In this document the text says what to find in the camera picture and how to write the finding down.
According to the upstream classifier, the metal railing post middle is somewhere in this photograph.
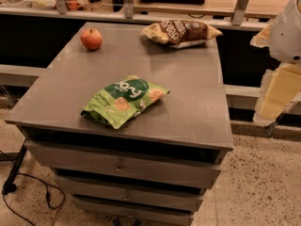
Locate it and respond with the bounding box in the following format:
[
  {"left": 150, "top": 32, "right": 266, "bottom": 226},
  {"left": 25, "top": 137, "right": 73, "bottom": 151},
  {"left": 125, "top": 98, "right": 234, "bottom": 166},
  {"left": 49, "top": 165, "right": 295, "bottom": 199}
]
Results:
[{"left": 123, "top": 0, "right": 134, "bottom": 19}]

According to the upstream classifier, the grey drawer cabinet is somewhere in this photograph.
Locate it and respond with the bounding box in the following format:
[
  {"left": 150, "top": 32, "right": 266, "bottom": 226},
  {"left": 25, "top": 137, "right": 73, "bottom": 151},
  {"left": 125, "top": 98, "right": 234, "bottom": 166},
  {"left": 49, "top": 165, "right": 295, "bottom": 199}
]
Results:
[{"left": 8, "top": 23, "right": 233, "bottom": 226}]

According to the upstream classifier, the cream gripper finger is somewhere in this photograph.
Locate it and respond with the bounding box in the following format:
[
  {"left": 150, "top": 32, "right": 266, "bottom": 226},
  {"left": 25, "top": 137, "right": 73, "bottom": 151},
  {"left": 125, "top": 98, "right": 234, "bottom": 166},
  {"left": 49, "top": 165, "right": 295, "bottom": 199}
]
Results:
[
  {"left": 253, "top": 63, "right": 301, "bottom": 126},
  {"left": 250, "top": 24, "right": 272, "bottom": 48}
]

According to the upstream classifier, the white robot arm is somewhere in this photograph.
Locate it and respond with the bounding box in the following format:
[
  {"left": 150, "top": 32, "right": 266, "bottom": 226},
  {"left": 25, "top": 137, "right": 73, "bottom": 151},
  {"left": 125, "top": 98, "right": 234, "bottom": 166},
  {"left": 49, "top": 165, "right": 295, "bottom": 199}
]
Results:
[{"left": 250, "top": 0, "right": 301, "bottom": 126}]

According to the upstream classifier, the brown chip bag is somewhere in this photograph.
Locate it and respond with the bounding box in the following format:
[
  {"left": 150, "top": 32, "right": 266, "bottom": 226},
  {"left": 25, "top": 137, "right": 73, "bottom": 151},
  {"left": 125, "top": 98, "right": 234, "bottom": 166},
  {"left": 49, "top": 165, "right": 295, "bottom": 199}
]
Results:
[{"left": 141, "top": 20, "right": 222, "bottom": 49}]

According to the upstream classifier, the black stand leg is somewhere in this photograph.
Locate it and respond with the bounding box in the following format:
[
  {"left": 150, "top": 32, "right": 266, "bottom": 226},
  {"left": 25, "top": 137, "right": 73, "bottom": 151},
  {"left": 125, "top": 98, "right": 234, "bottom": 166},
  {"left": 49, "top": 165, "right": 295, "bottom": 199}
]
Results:
[{"left": 0, "top": 145, "right": 27, "bottom": 196}]

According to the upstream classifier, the red apple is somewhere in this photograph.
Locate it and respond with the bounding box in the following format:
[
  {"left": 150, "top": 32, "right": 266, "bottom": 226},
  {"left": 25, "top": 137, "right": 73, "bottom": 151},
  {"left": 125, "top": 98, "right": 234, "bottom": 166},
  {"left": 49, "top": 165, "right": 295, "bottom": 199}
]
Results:
[{"left": 81, "top": 28, "right": 103, "bottom": 51}]

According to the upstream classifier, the black cable on floor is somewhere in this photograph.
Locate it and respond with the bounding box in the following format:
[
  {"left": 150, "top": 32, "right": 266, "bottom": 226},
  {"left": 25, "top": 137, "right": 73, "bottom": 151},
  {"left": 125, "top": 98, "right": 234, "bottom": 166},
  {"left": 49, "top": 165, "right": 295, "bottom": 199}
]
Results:
[{"left": 0, "top": 149, "right": 67, "bottom": 226}]

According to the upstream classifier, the green snack bag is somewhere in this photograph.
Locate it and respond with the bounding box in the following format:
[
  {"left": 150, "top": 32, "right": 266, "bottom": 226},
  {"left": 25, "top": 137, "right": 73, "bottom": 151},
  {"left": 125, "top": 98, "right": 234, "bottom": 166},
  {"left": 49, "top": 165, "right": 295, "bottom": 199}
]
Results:
[{"left": 81, "top": 75, "right": 169, "bottom": 129}]

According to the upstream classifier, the metal railing post right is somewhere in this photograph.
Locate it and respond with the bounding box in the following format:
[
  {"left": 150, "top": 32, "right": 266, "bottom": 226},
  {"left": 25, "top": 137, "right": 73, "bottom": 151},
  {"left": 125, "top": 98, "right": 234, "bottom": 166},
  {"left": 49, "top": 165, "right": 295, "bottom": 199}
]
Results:
[{"left": 231, "top": 0, "right": 249, "bottom": 25}]

